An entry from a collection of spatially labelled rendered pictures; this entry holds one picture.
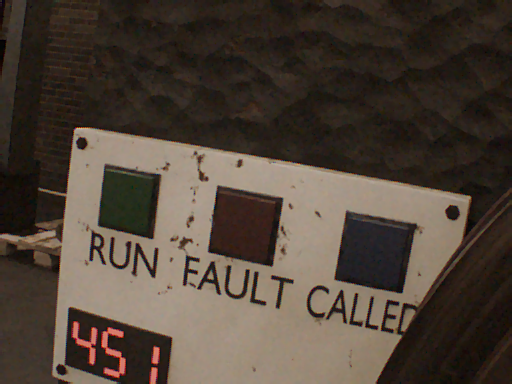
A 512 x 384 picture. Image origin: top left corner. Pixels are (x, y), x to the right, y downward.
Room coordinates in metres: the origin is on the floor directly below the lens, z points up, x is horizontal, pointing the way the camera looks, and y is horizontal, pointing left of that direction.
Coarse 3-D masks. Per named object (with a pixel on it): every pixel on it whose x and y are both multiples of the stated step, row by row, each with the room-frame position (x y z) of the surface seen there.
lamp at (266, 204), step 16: (224, 192) 0.45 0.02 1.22; (224, 208) 0.45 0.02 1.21; (240, 208) 0.45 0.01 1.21; (256, 208) 0.45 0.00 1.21; (272, 208) 0.44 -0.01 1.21; (224, 224) 0.45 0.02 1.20; (240, 224) 0.45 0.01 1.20; (256, 224) 0.45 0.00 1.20; (272, 224) 0.44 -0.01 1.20; (224, 240) 0.45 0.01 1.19; (240, 240) 0.45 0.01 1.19; (256, 240) 0.45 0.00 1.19; (256, 256) 0.45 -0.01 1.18
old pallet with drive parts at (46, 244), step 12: (48, 228) 5.10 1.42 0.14; (0, 240) 4.67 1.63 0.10; (12, 240) 4.65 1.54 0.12; (24, 240) 4.62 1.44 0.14; (36, 240) 4.69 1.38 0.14; (48, 240) 4.73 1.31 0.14; (0, 252) 4.67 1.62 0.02; (12, 252) 4.74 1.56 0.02; (36, 252) 4.59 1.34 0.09; (48, 252) 4.56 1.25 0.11; (60, 252) 4.54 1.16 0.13; (36, 264) 4.59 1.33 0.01; (48, 264) 4.56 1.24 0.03
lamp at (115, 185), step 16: (112, 176) 0.48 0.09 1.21; (128, 176) 0.47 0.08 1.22; (144, 176) 0.47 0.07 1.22; (112, 192) 0.48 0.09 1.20; (128, 192) 0.47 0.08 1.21; (144, 192) 0.47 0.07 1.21; (112, 208) 0.48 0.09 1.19; (128, 208) 0.47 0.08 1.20; (144, 208) 0.47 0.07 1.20; (112, 224) 0.48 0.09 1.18; (128, 224) 0.47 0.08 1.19; (144, 224) 0.47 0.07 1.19
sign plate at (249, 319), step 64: (192, 192) 0.47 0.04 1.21; (256, 192) 0.45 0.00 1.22; (320, 192) 0.44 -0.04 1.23; (384, 192) 0.43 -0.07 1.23; (448, 192) 0.43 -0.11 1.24; (64, 256) 0.49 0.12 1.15; (128, 256) 0.48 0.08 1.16; (192, 256) 0.46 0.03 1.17; (320, 256) 0.44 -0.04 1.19; (448, 256) 0.42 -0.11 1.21; (64, 320) 0.49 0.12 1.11; (128, 320) 0.48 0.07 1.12; (192, 320) 0.46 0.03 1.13; (256, 320) 0.45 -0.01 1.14; (320, 320) 0.44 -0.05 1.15; (384, 320) 0.42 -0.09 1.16
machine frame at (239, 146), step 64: (128, 0) 0.51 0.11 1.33; (192, 0) 0.49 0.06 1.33; (256, 0) 0.48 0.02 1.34; (320, 0) 0.47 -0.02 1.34; (384, 0) 0.45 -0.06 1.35; (448, 0) 0.44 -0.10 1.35; (128, 64) 0.51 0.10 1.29; (192, 64) 0.49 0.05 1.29; (256, 64) 0.48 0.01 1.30; (320, 64) 0.46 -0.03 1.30; (384, 64) 0.45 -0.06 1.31; (448, 64) 0.44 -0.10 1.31; (128, 128) 0.50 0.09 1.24; (192, 128) 0.49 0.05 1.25; (256, 128) 0.48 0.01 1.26; (320, 128) 0.46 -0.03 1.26; (384, 128) 0.45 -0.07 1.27; (448, 128) 0.44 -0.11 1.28
